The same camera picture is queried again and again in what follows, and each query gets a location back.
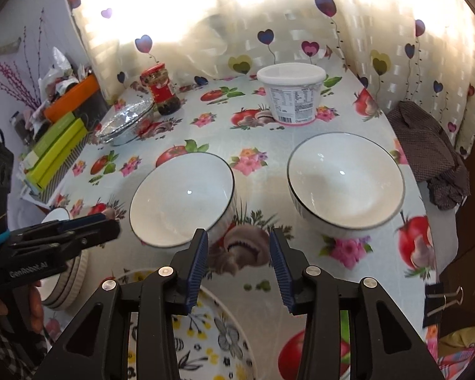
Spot lime green flat box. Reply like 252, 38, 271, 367
27, 118, 85, 175
31, 129, 88, 191

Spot vegetable print tablecloth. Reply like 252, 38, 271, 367
18, 73, 444, 380

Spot person's left forearm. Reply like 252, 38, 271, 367
0, 319, 54, 380

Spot orange tray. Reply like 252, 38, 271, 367
43, 74, 99, 123

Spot person's left hand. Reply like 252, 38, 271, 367
0, 281, 44, 335

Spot white ribbed bowl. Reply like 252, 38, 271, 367
287, 132, 405, 239
129, 152, 237, 250

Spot white plastic bags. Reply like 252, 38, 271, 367
37, 45, 92, 96

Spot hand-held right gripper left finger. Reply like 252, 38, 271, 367
34, 227, 210, 380

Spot yellow floral bowl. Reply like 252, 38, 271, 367
113, 269, 259, 380

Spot pale green flat box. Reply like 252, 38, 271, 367
34, 111, 77, 154

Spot brown dotted cloth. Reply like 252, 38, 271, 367
387, 101, 471, 210

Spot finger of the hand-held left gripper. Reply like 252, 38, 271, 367
10, 214, 107, 243
8, 218, 122, 264

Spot brown wooden panel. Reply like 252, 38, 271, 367
437, 154, 475, 325

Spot white plastic tub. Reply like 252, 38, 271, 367
256, 63, 326, 127

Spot pink decorative branches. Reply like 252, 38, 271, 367
0, 8, 48, 111

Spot red-labelled sauce jar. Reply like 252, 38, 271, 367
140, 63, 181, 116

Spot glass jar with dark contents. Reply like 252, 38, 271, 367
10, 111, 29, 145

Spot foil-covered glass dish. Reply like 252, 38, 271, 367
96, 97, 155, 147

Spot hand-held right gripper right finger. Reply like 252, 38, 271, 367
268, 227, 444, 380

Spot heart print curtain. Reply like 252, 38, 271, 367
65, 0, 475, 159

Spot black binder clip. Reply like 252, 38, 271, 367
425, 284, 465, 328

